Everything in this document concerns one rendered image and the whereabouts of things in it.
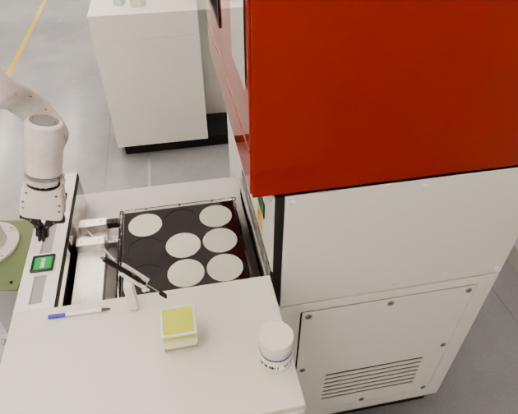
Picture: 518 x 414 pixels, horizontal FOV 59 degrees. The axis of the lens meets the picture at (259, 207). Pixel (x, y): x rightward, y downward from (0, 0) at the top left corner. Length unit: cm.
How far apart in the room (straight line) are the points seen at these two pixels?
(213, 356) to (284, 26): 68
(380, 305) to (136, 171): 218
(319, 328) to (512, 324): 133
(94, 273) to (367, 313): 80
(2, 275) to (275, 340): 90
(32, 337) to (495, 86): 113
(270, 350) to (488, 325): 169
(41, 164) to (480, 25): 95
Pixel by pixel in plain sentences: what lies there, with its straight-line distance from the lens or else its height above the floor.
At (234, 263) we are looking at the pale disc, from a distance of 130.
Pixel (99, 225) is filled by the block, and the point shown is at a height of 91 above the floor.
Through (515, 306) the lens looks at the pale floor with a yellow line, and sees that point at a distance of 265.
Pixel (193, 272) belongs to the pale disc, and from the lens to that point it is 129.
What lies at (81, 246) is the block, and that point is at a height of 90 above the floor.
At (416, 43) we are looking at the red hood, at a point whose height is 154.
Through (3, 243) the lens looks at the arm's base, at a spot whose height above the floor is 85.
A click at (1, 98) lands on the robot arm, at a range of 112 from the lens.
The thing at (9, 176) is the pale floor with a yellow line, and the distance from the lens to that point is 350.
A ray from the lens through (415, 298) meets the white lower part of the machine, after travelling 147.
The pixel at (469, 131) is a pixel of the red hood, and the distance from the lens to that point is 110.
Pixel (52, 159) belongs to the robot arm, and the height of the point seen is 125.
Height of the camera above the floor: 187
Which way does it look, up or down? 41 degrees down
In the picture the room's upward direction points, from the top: straight up
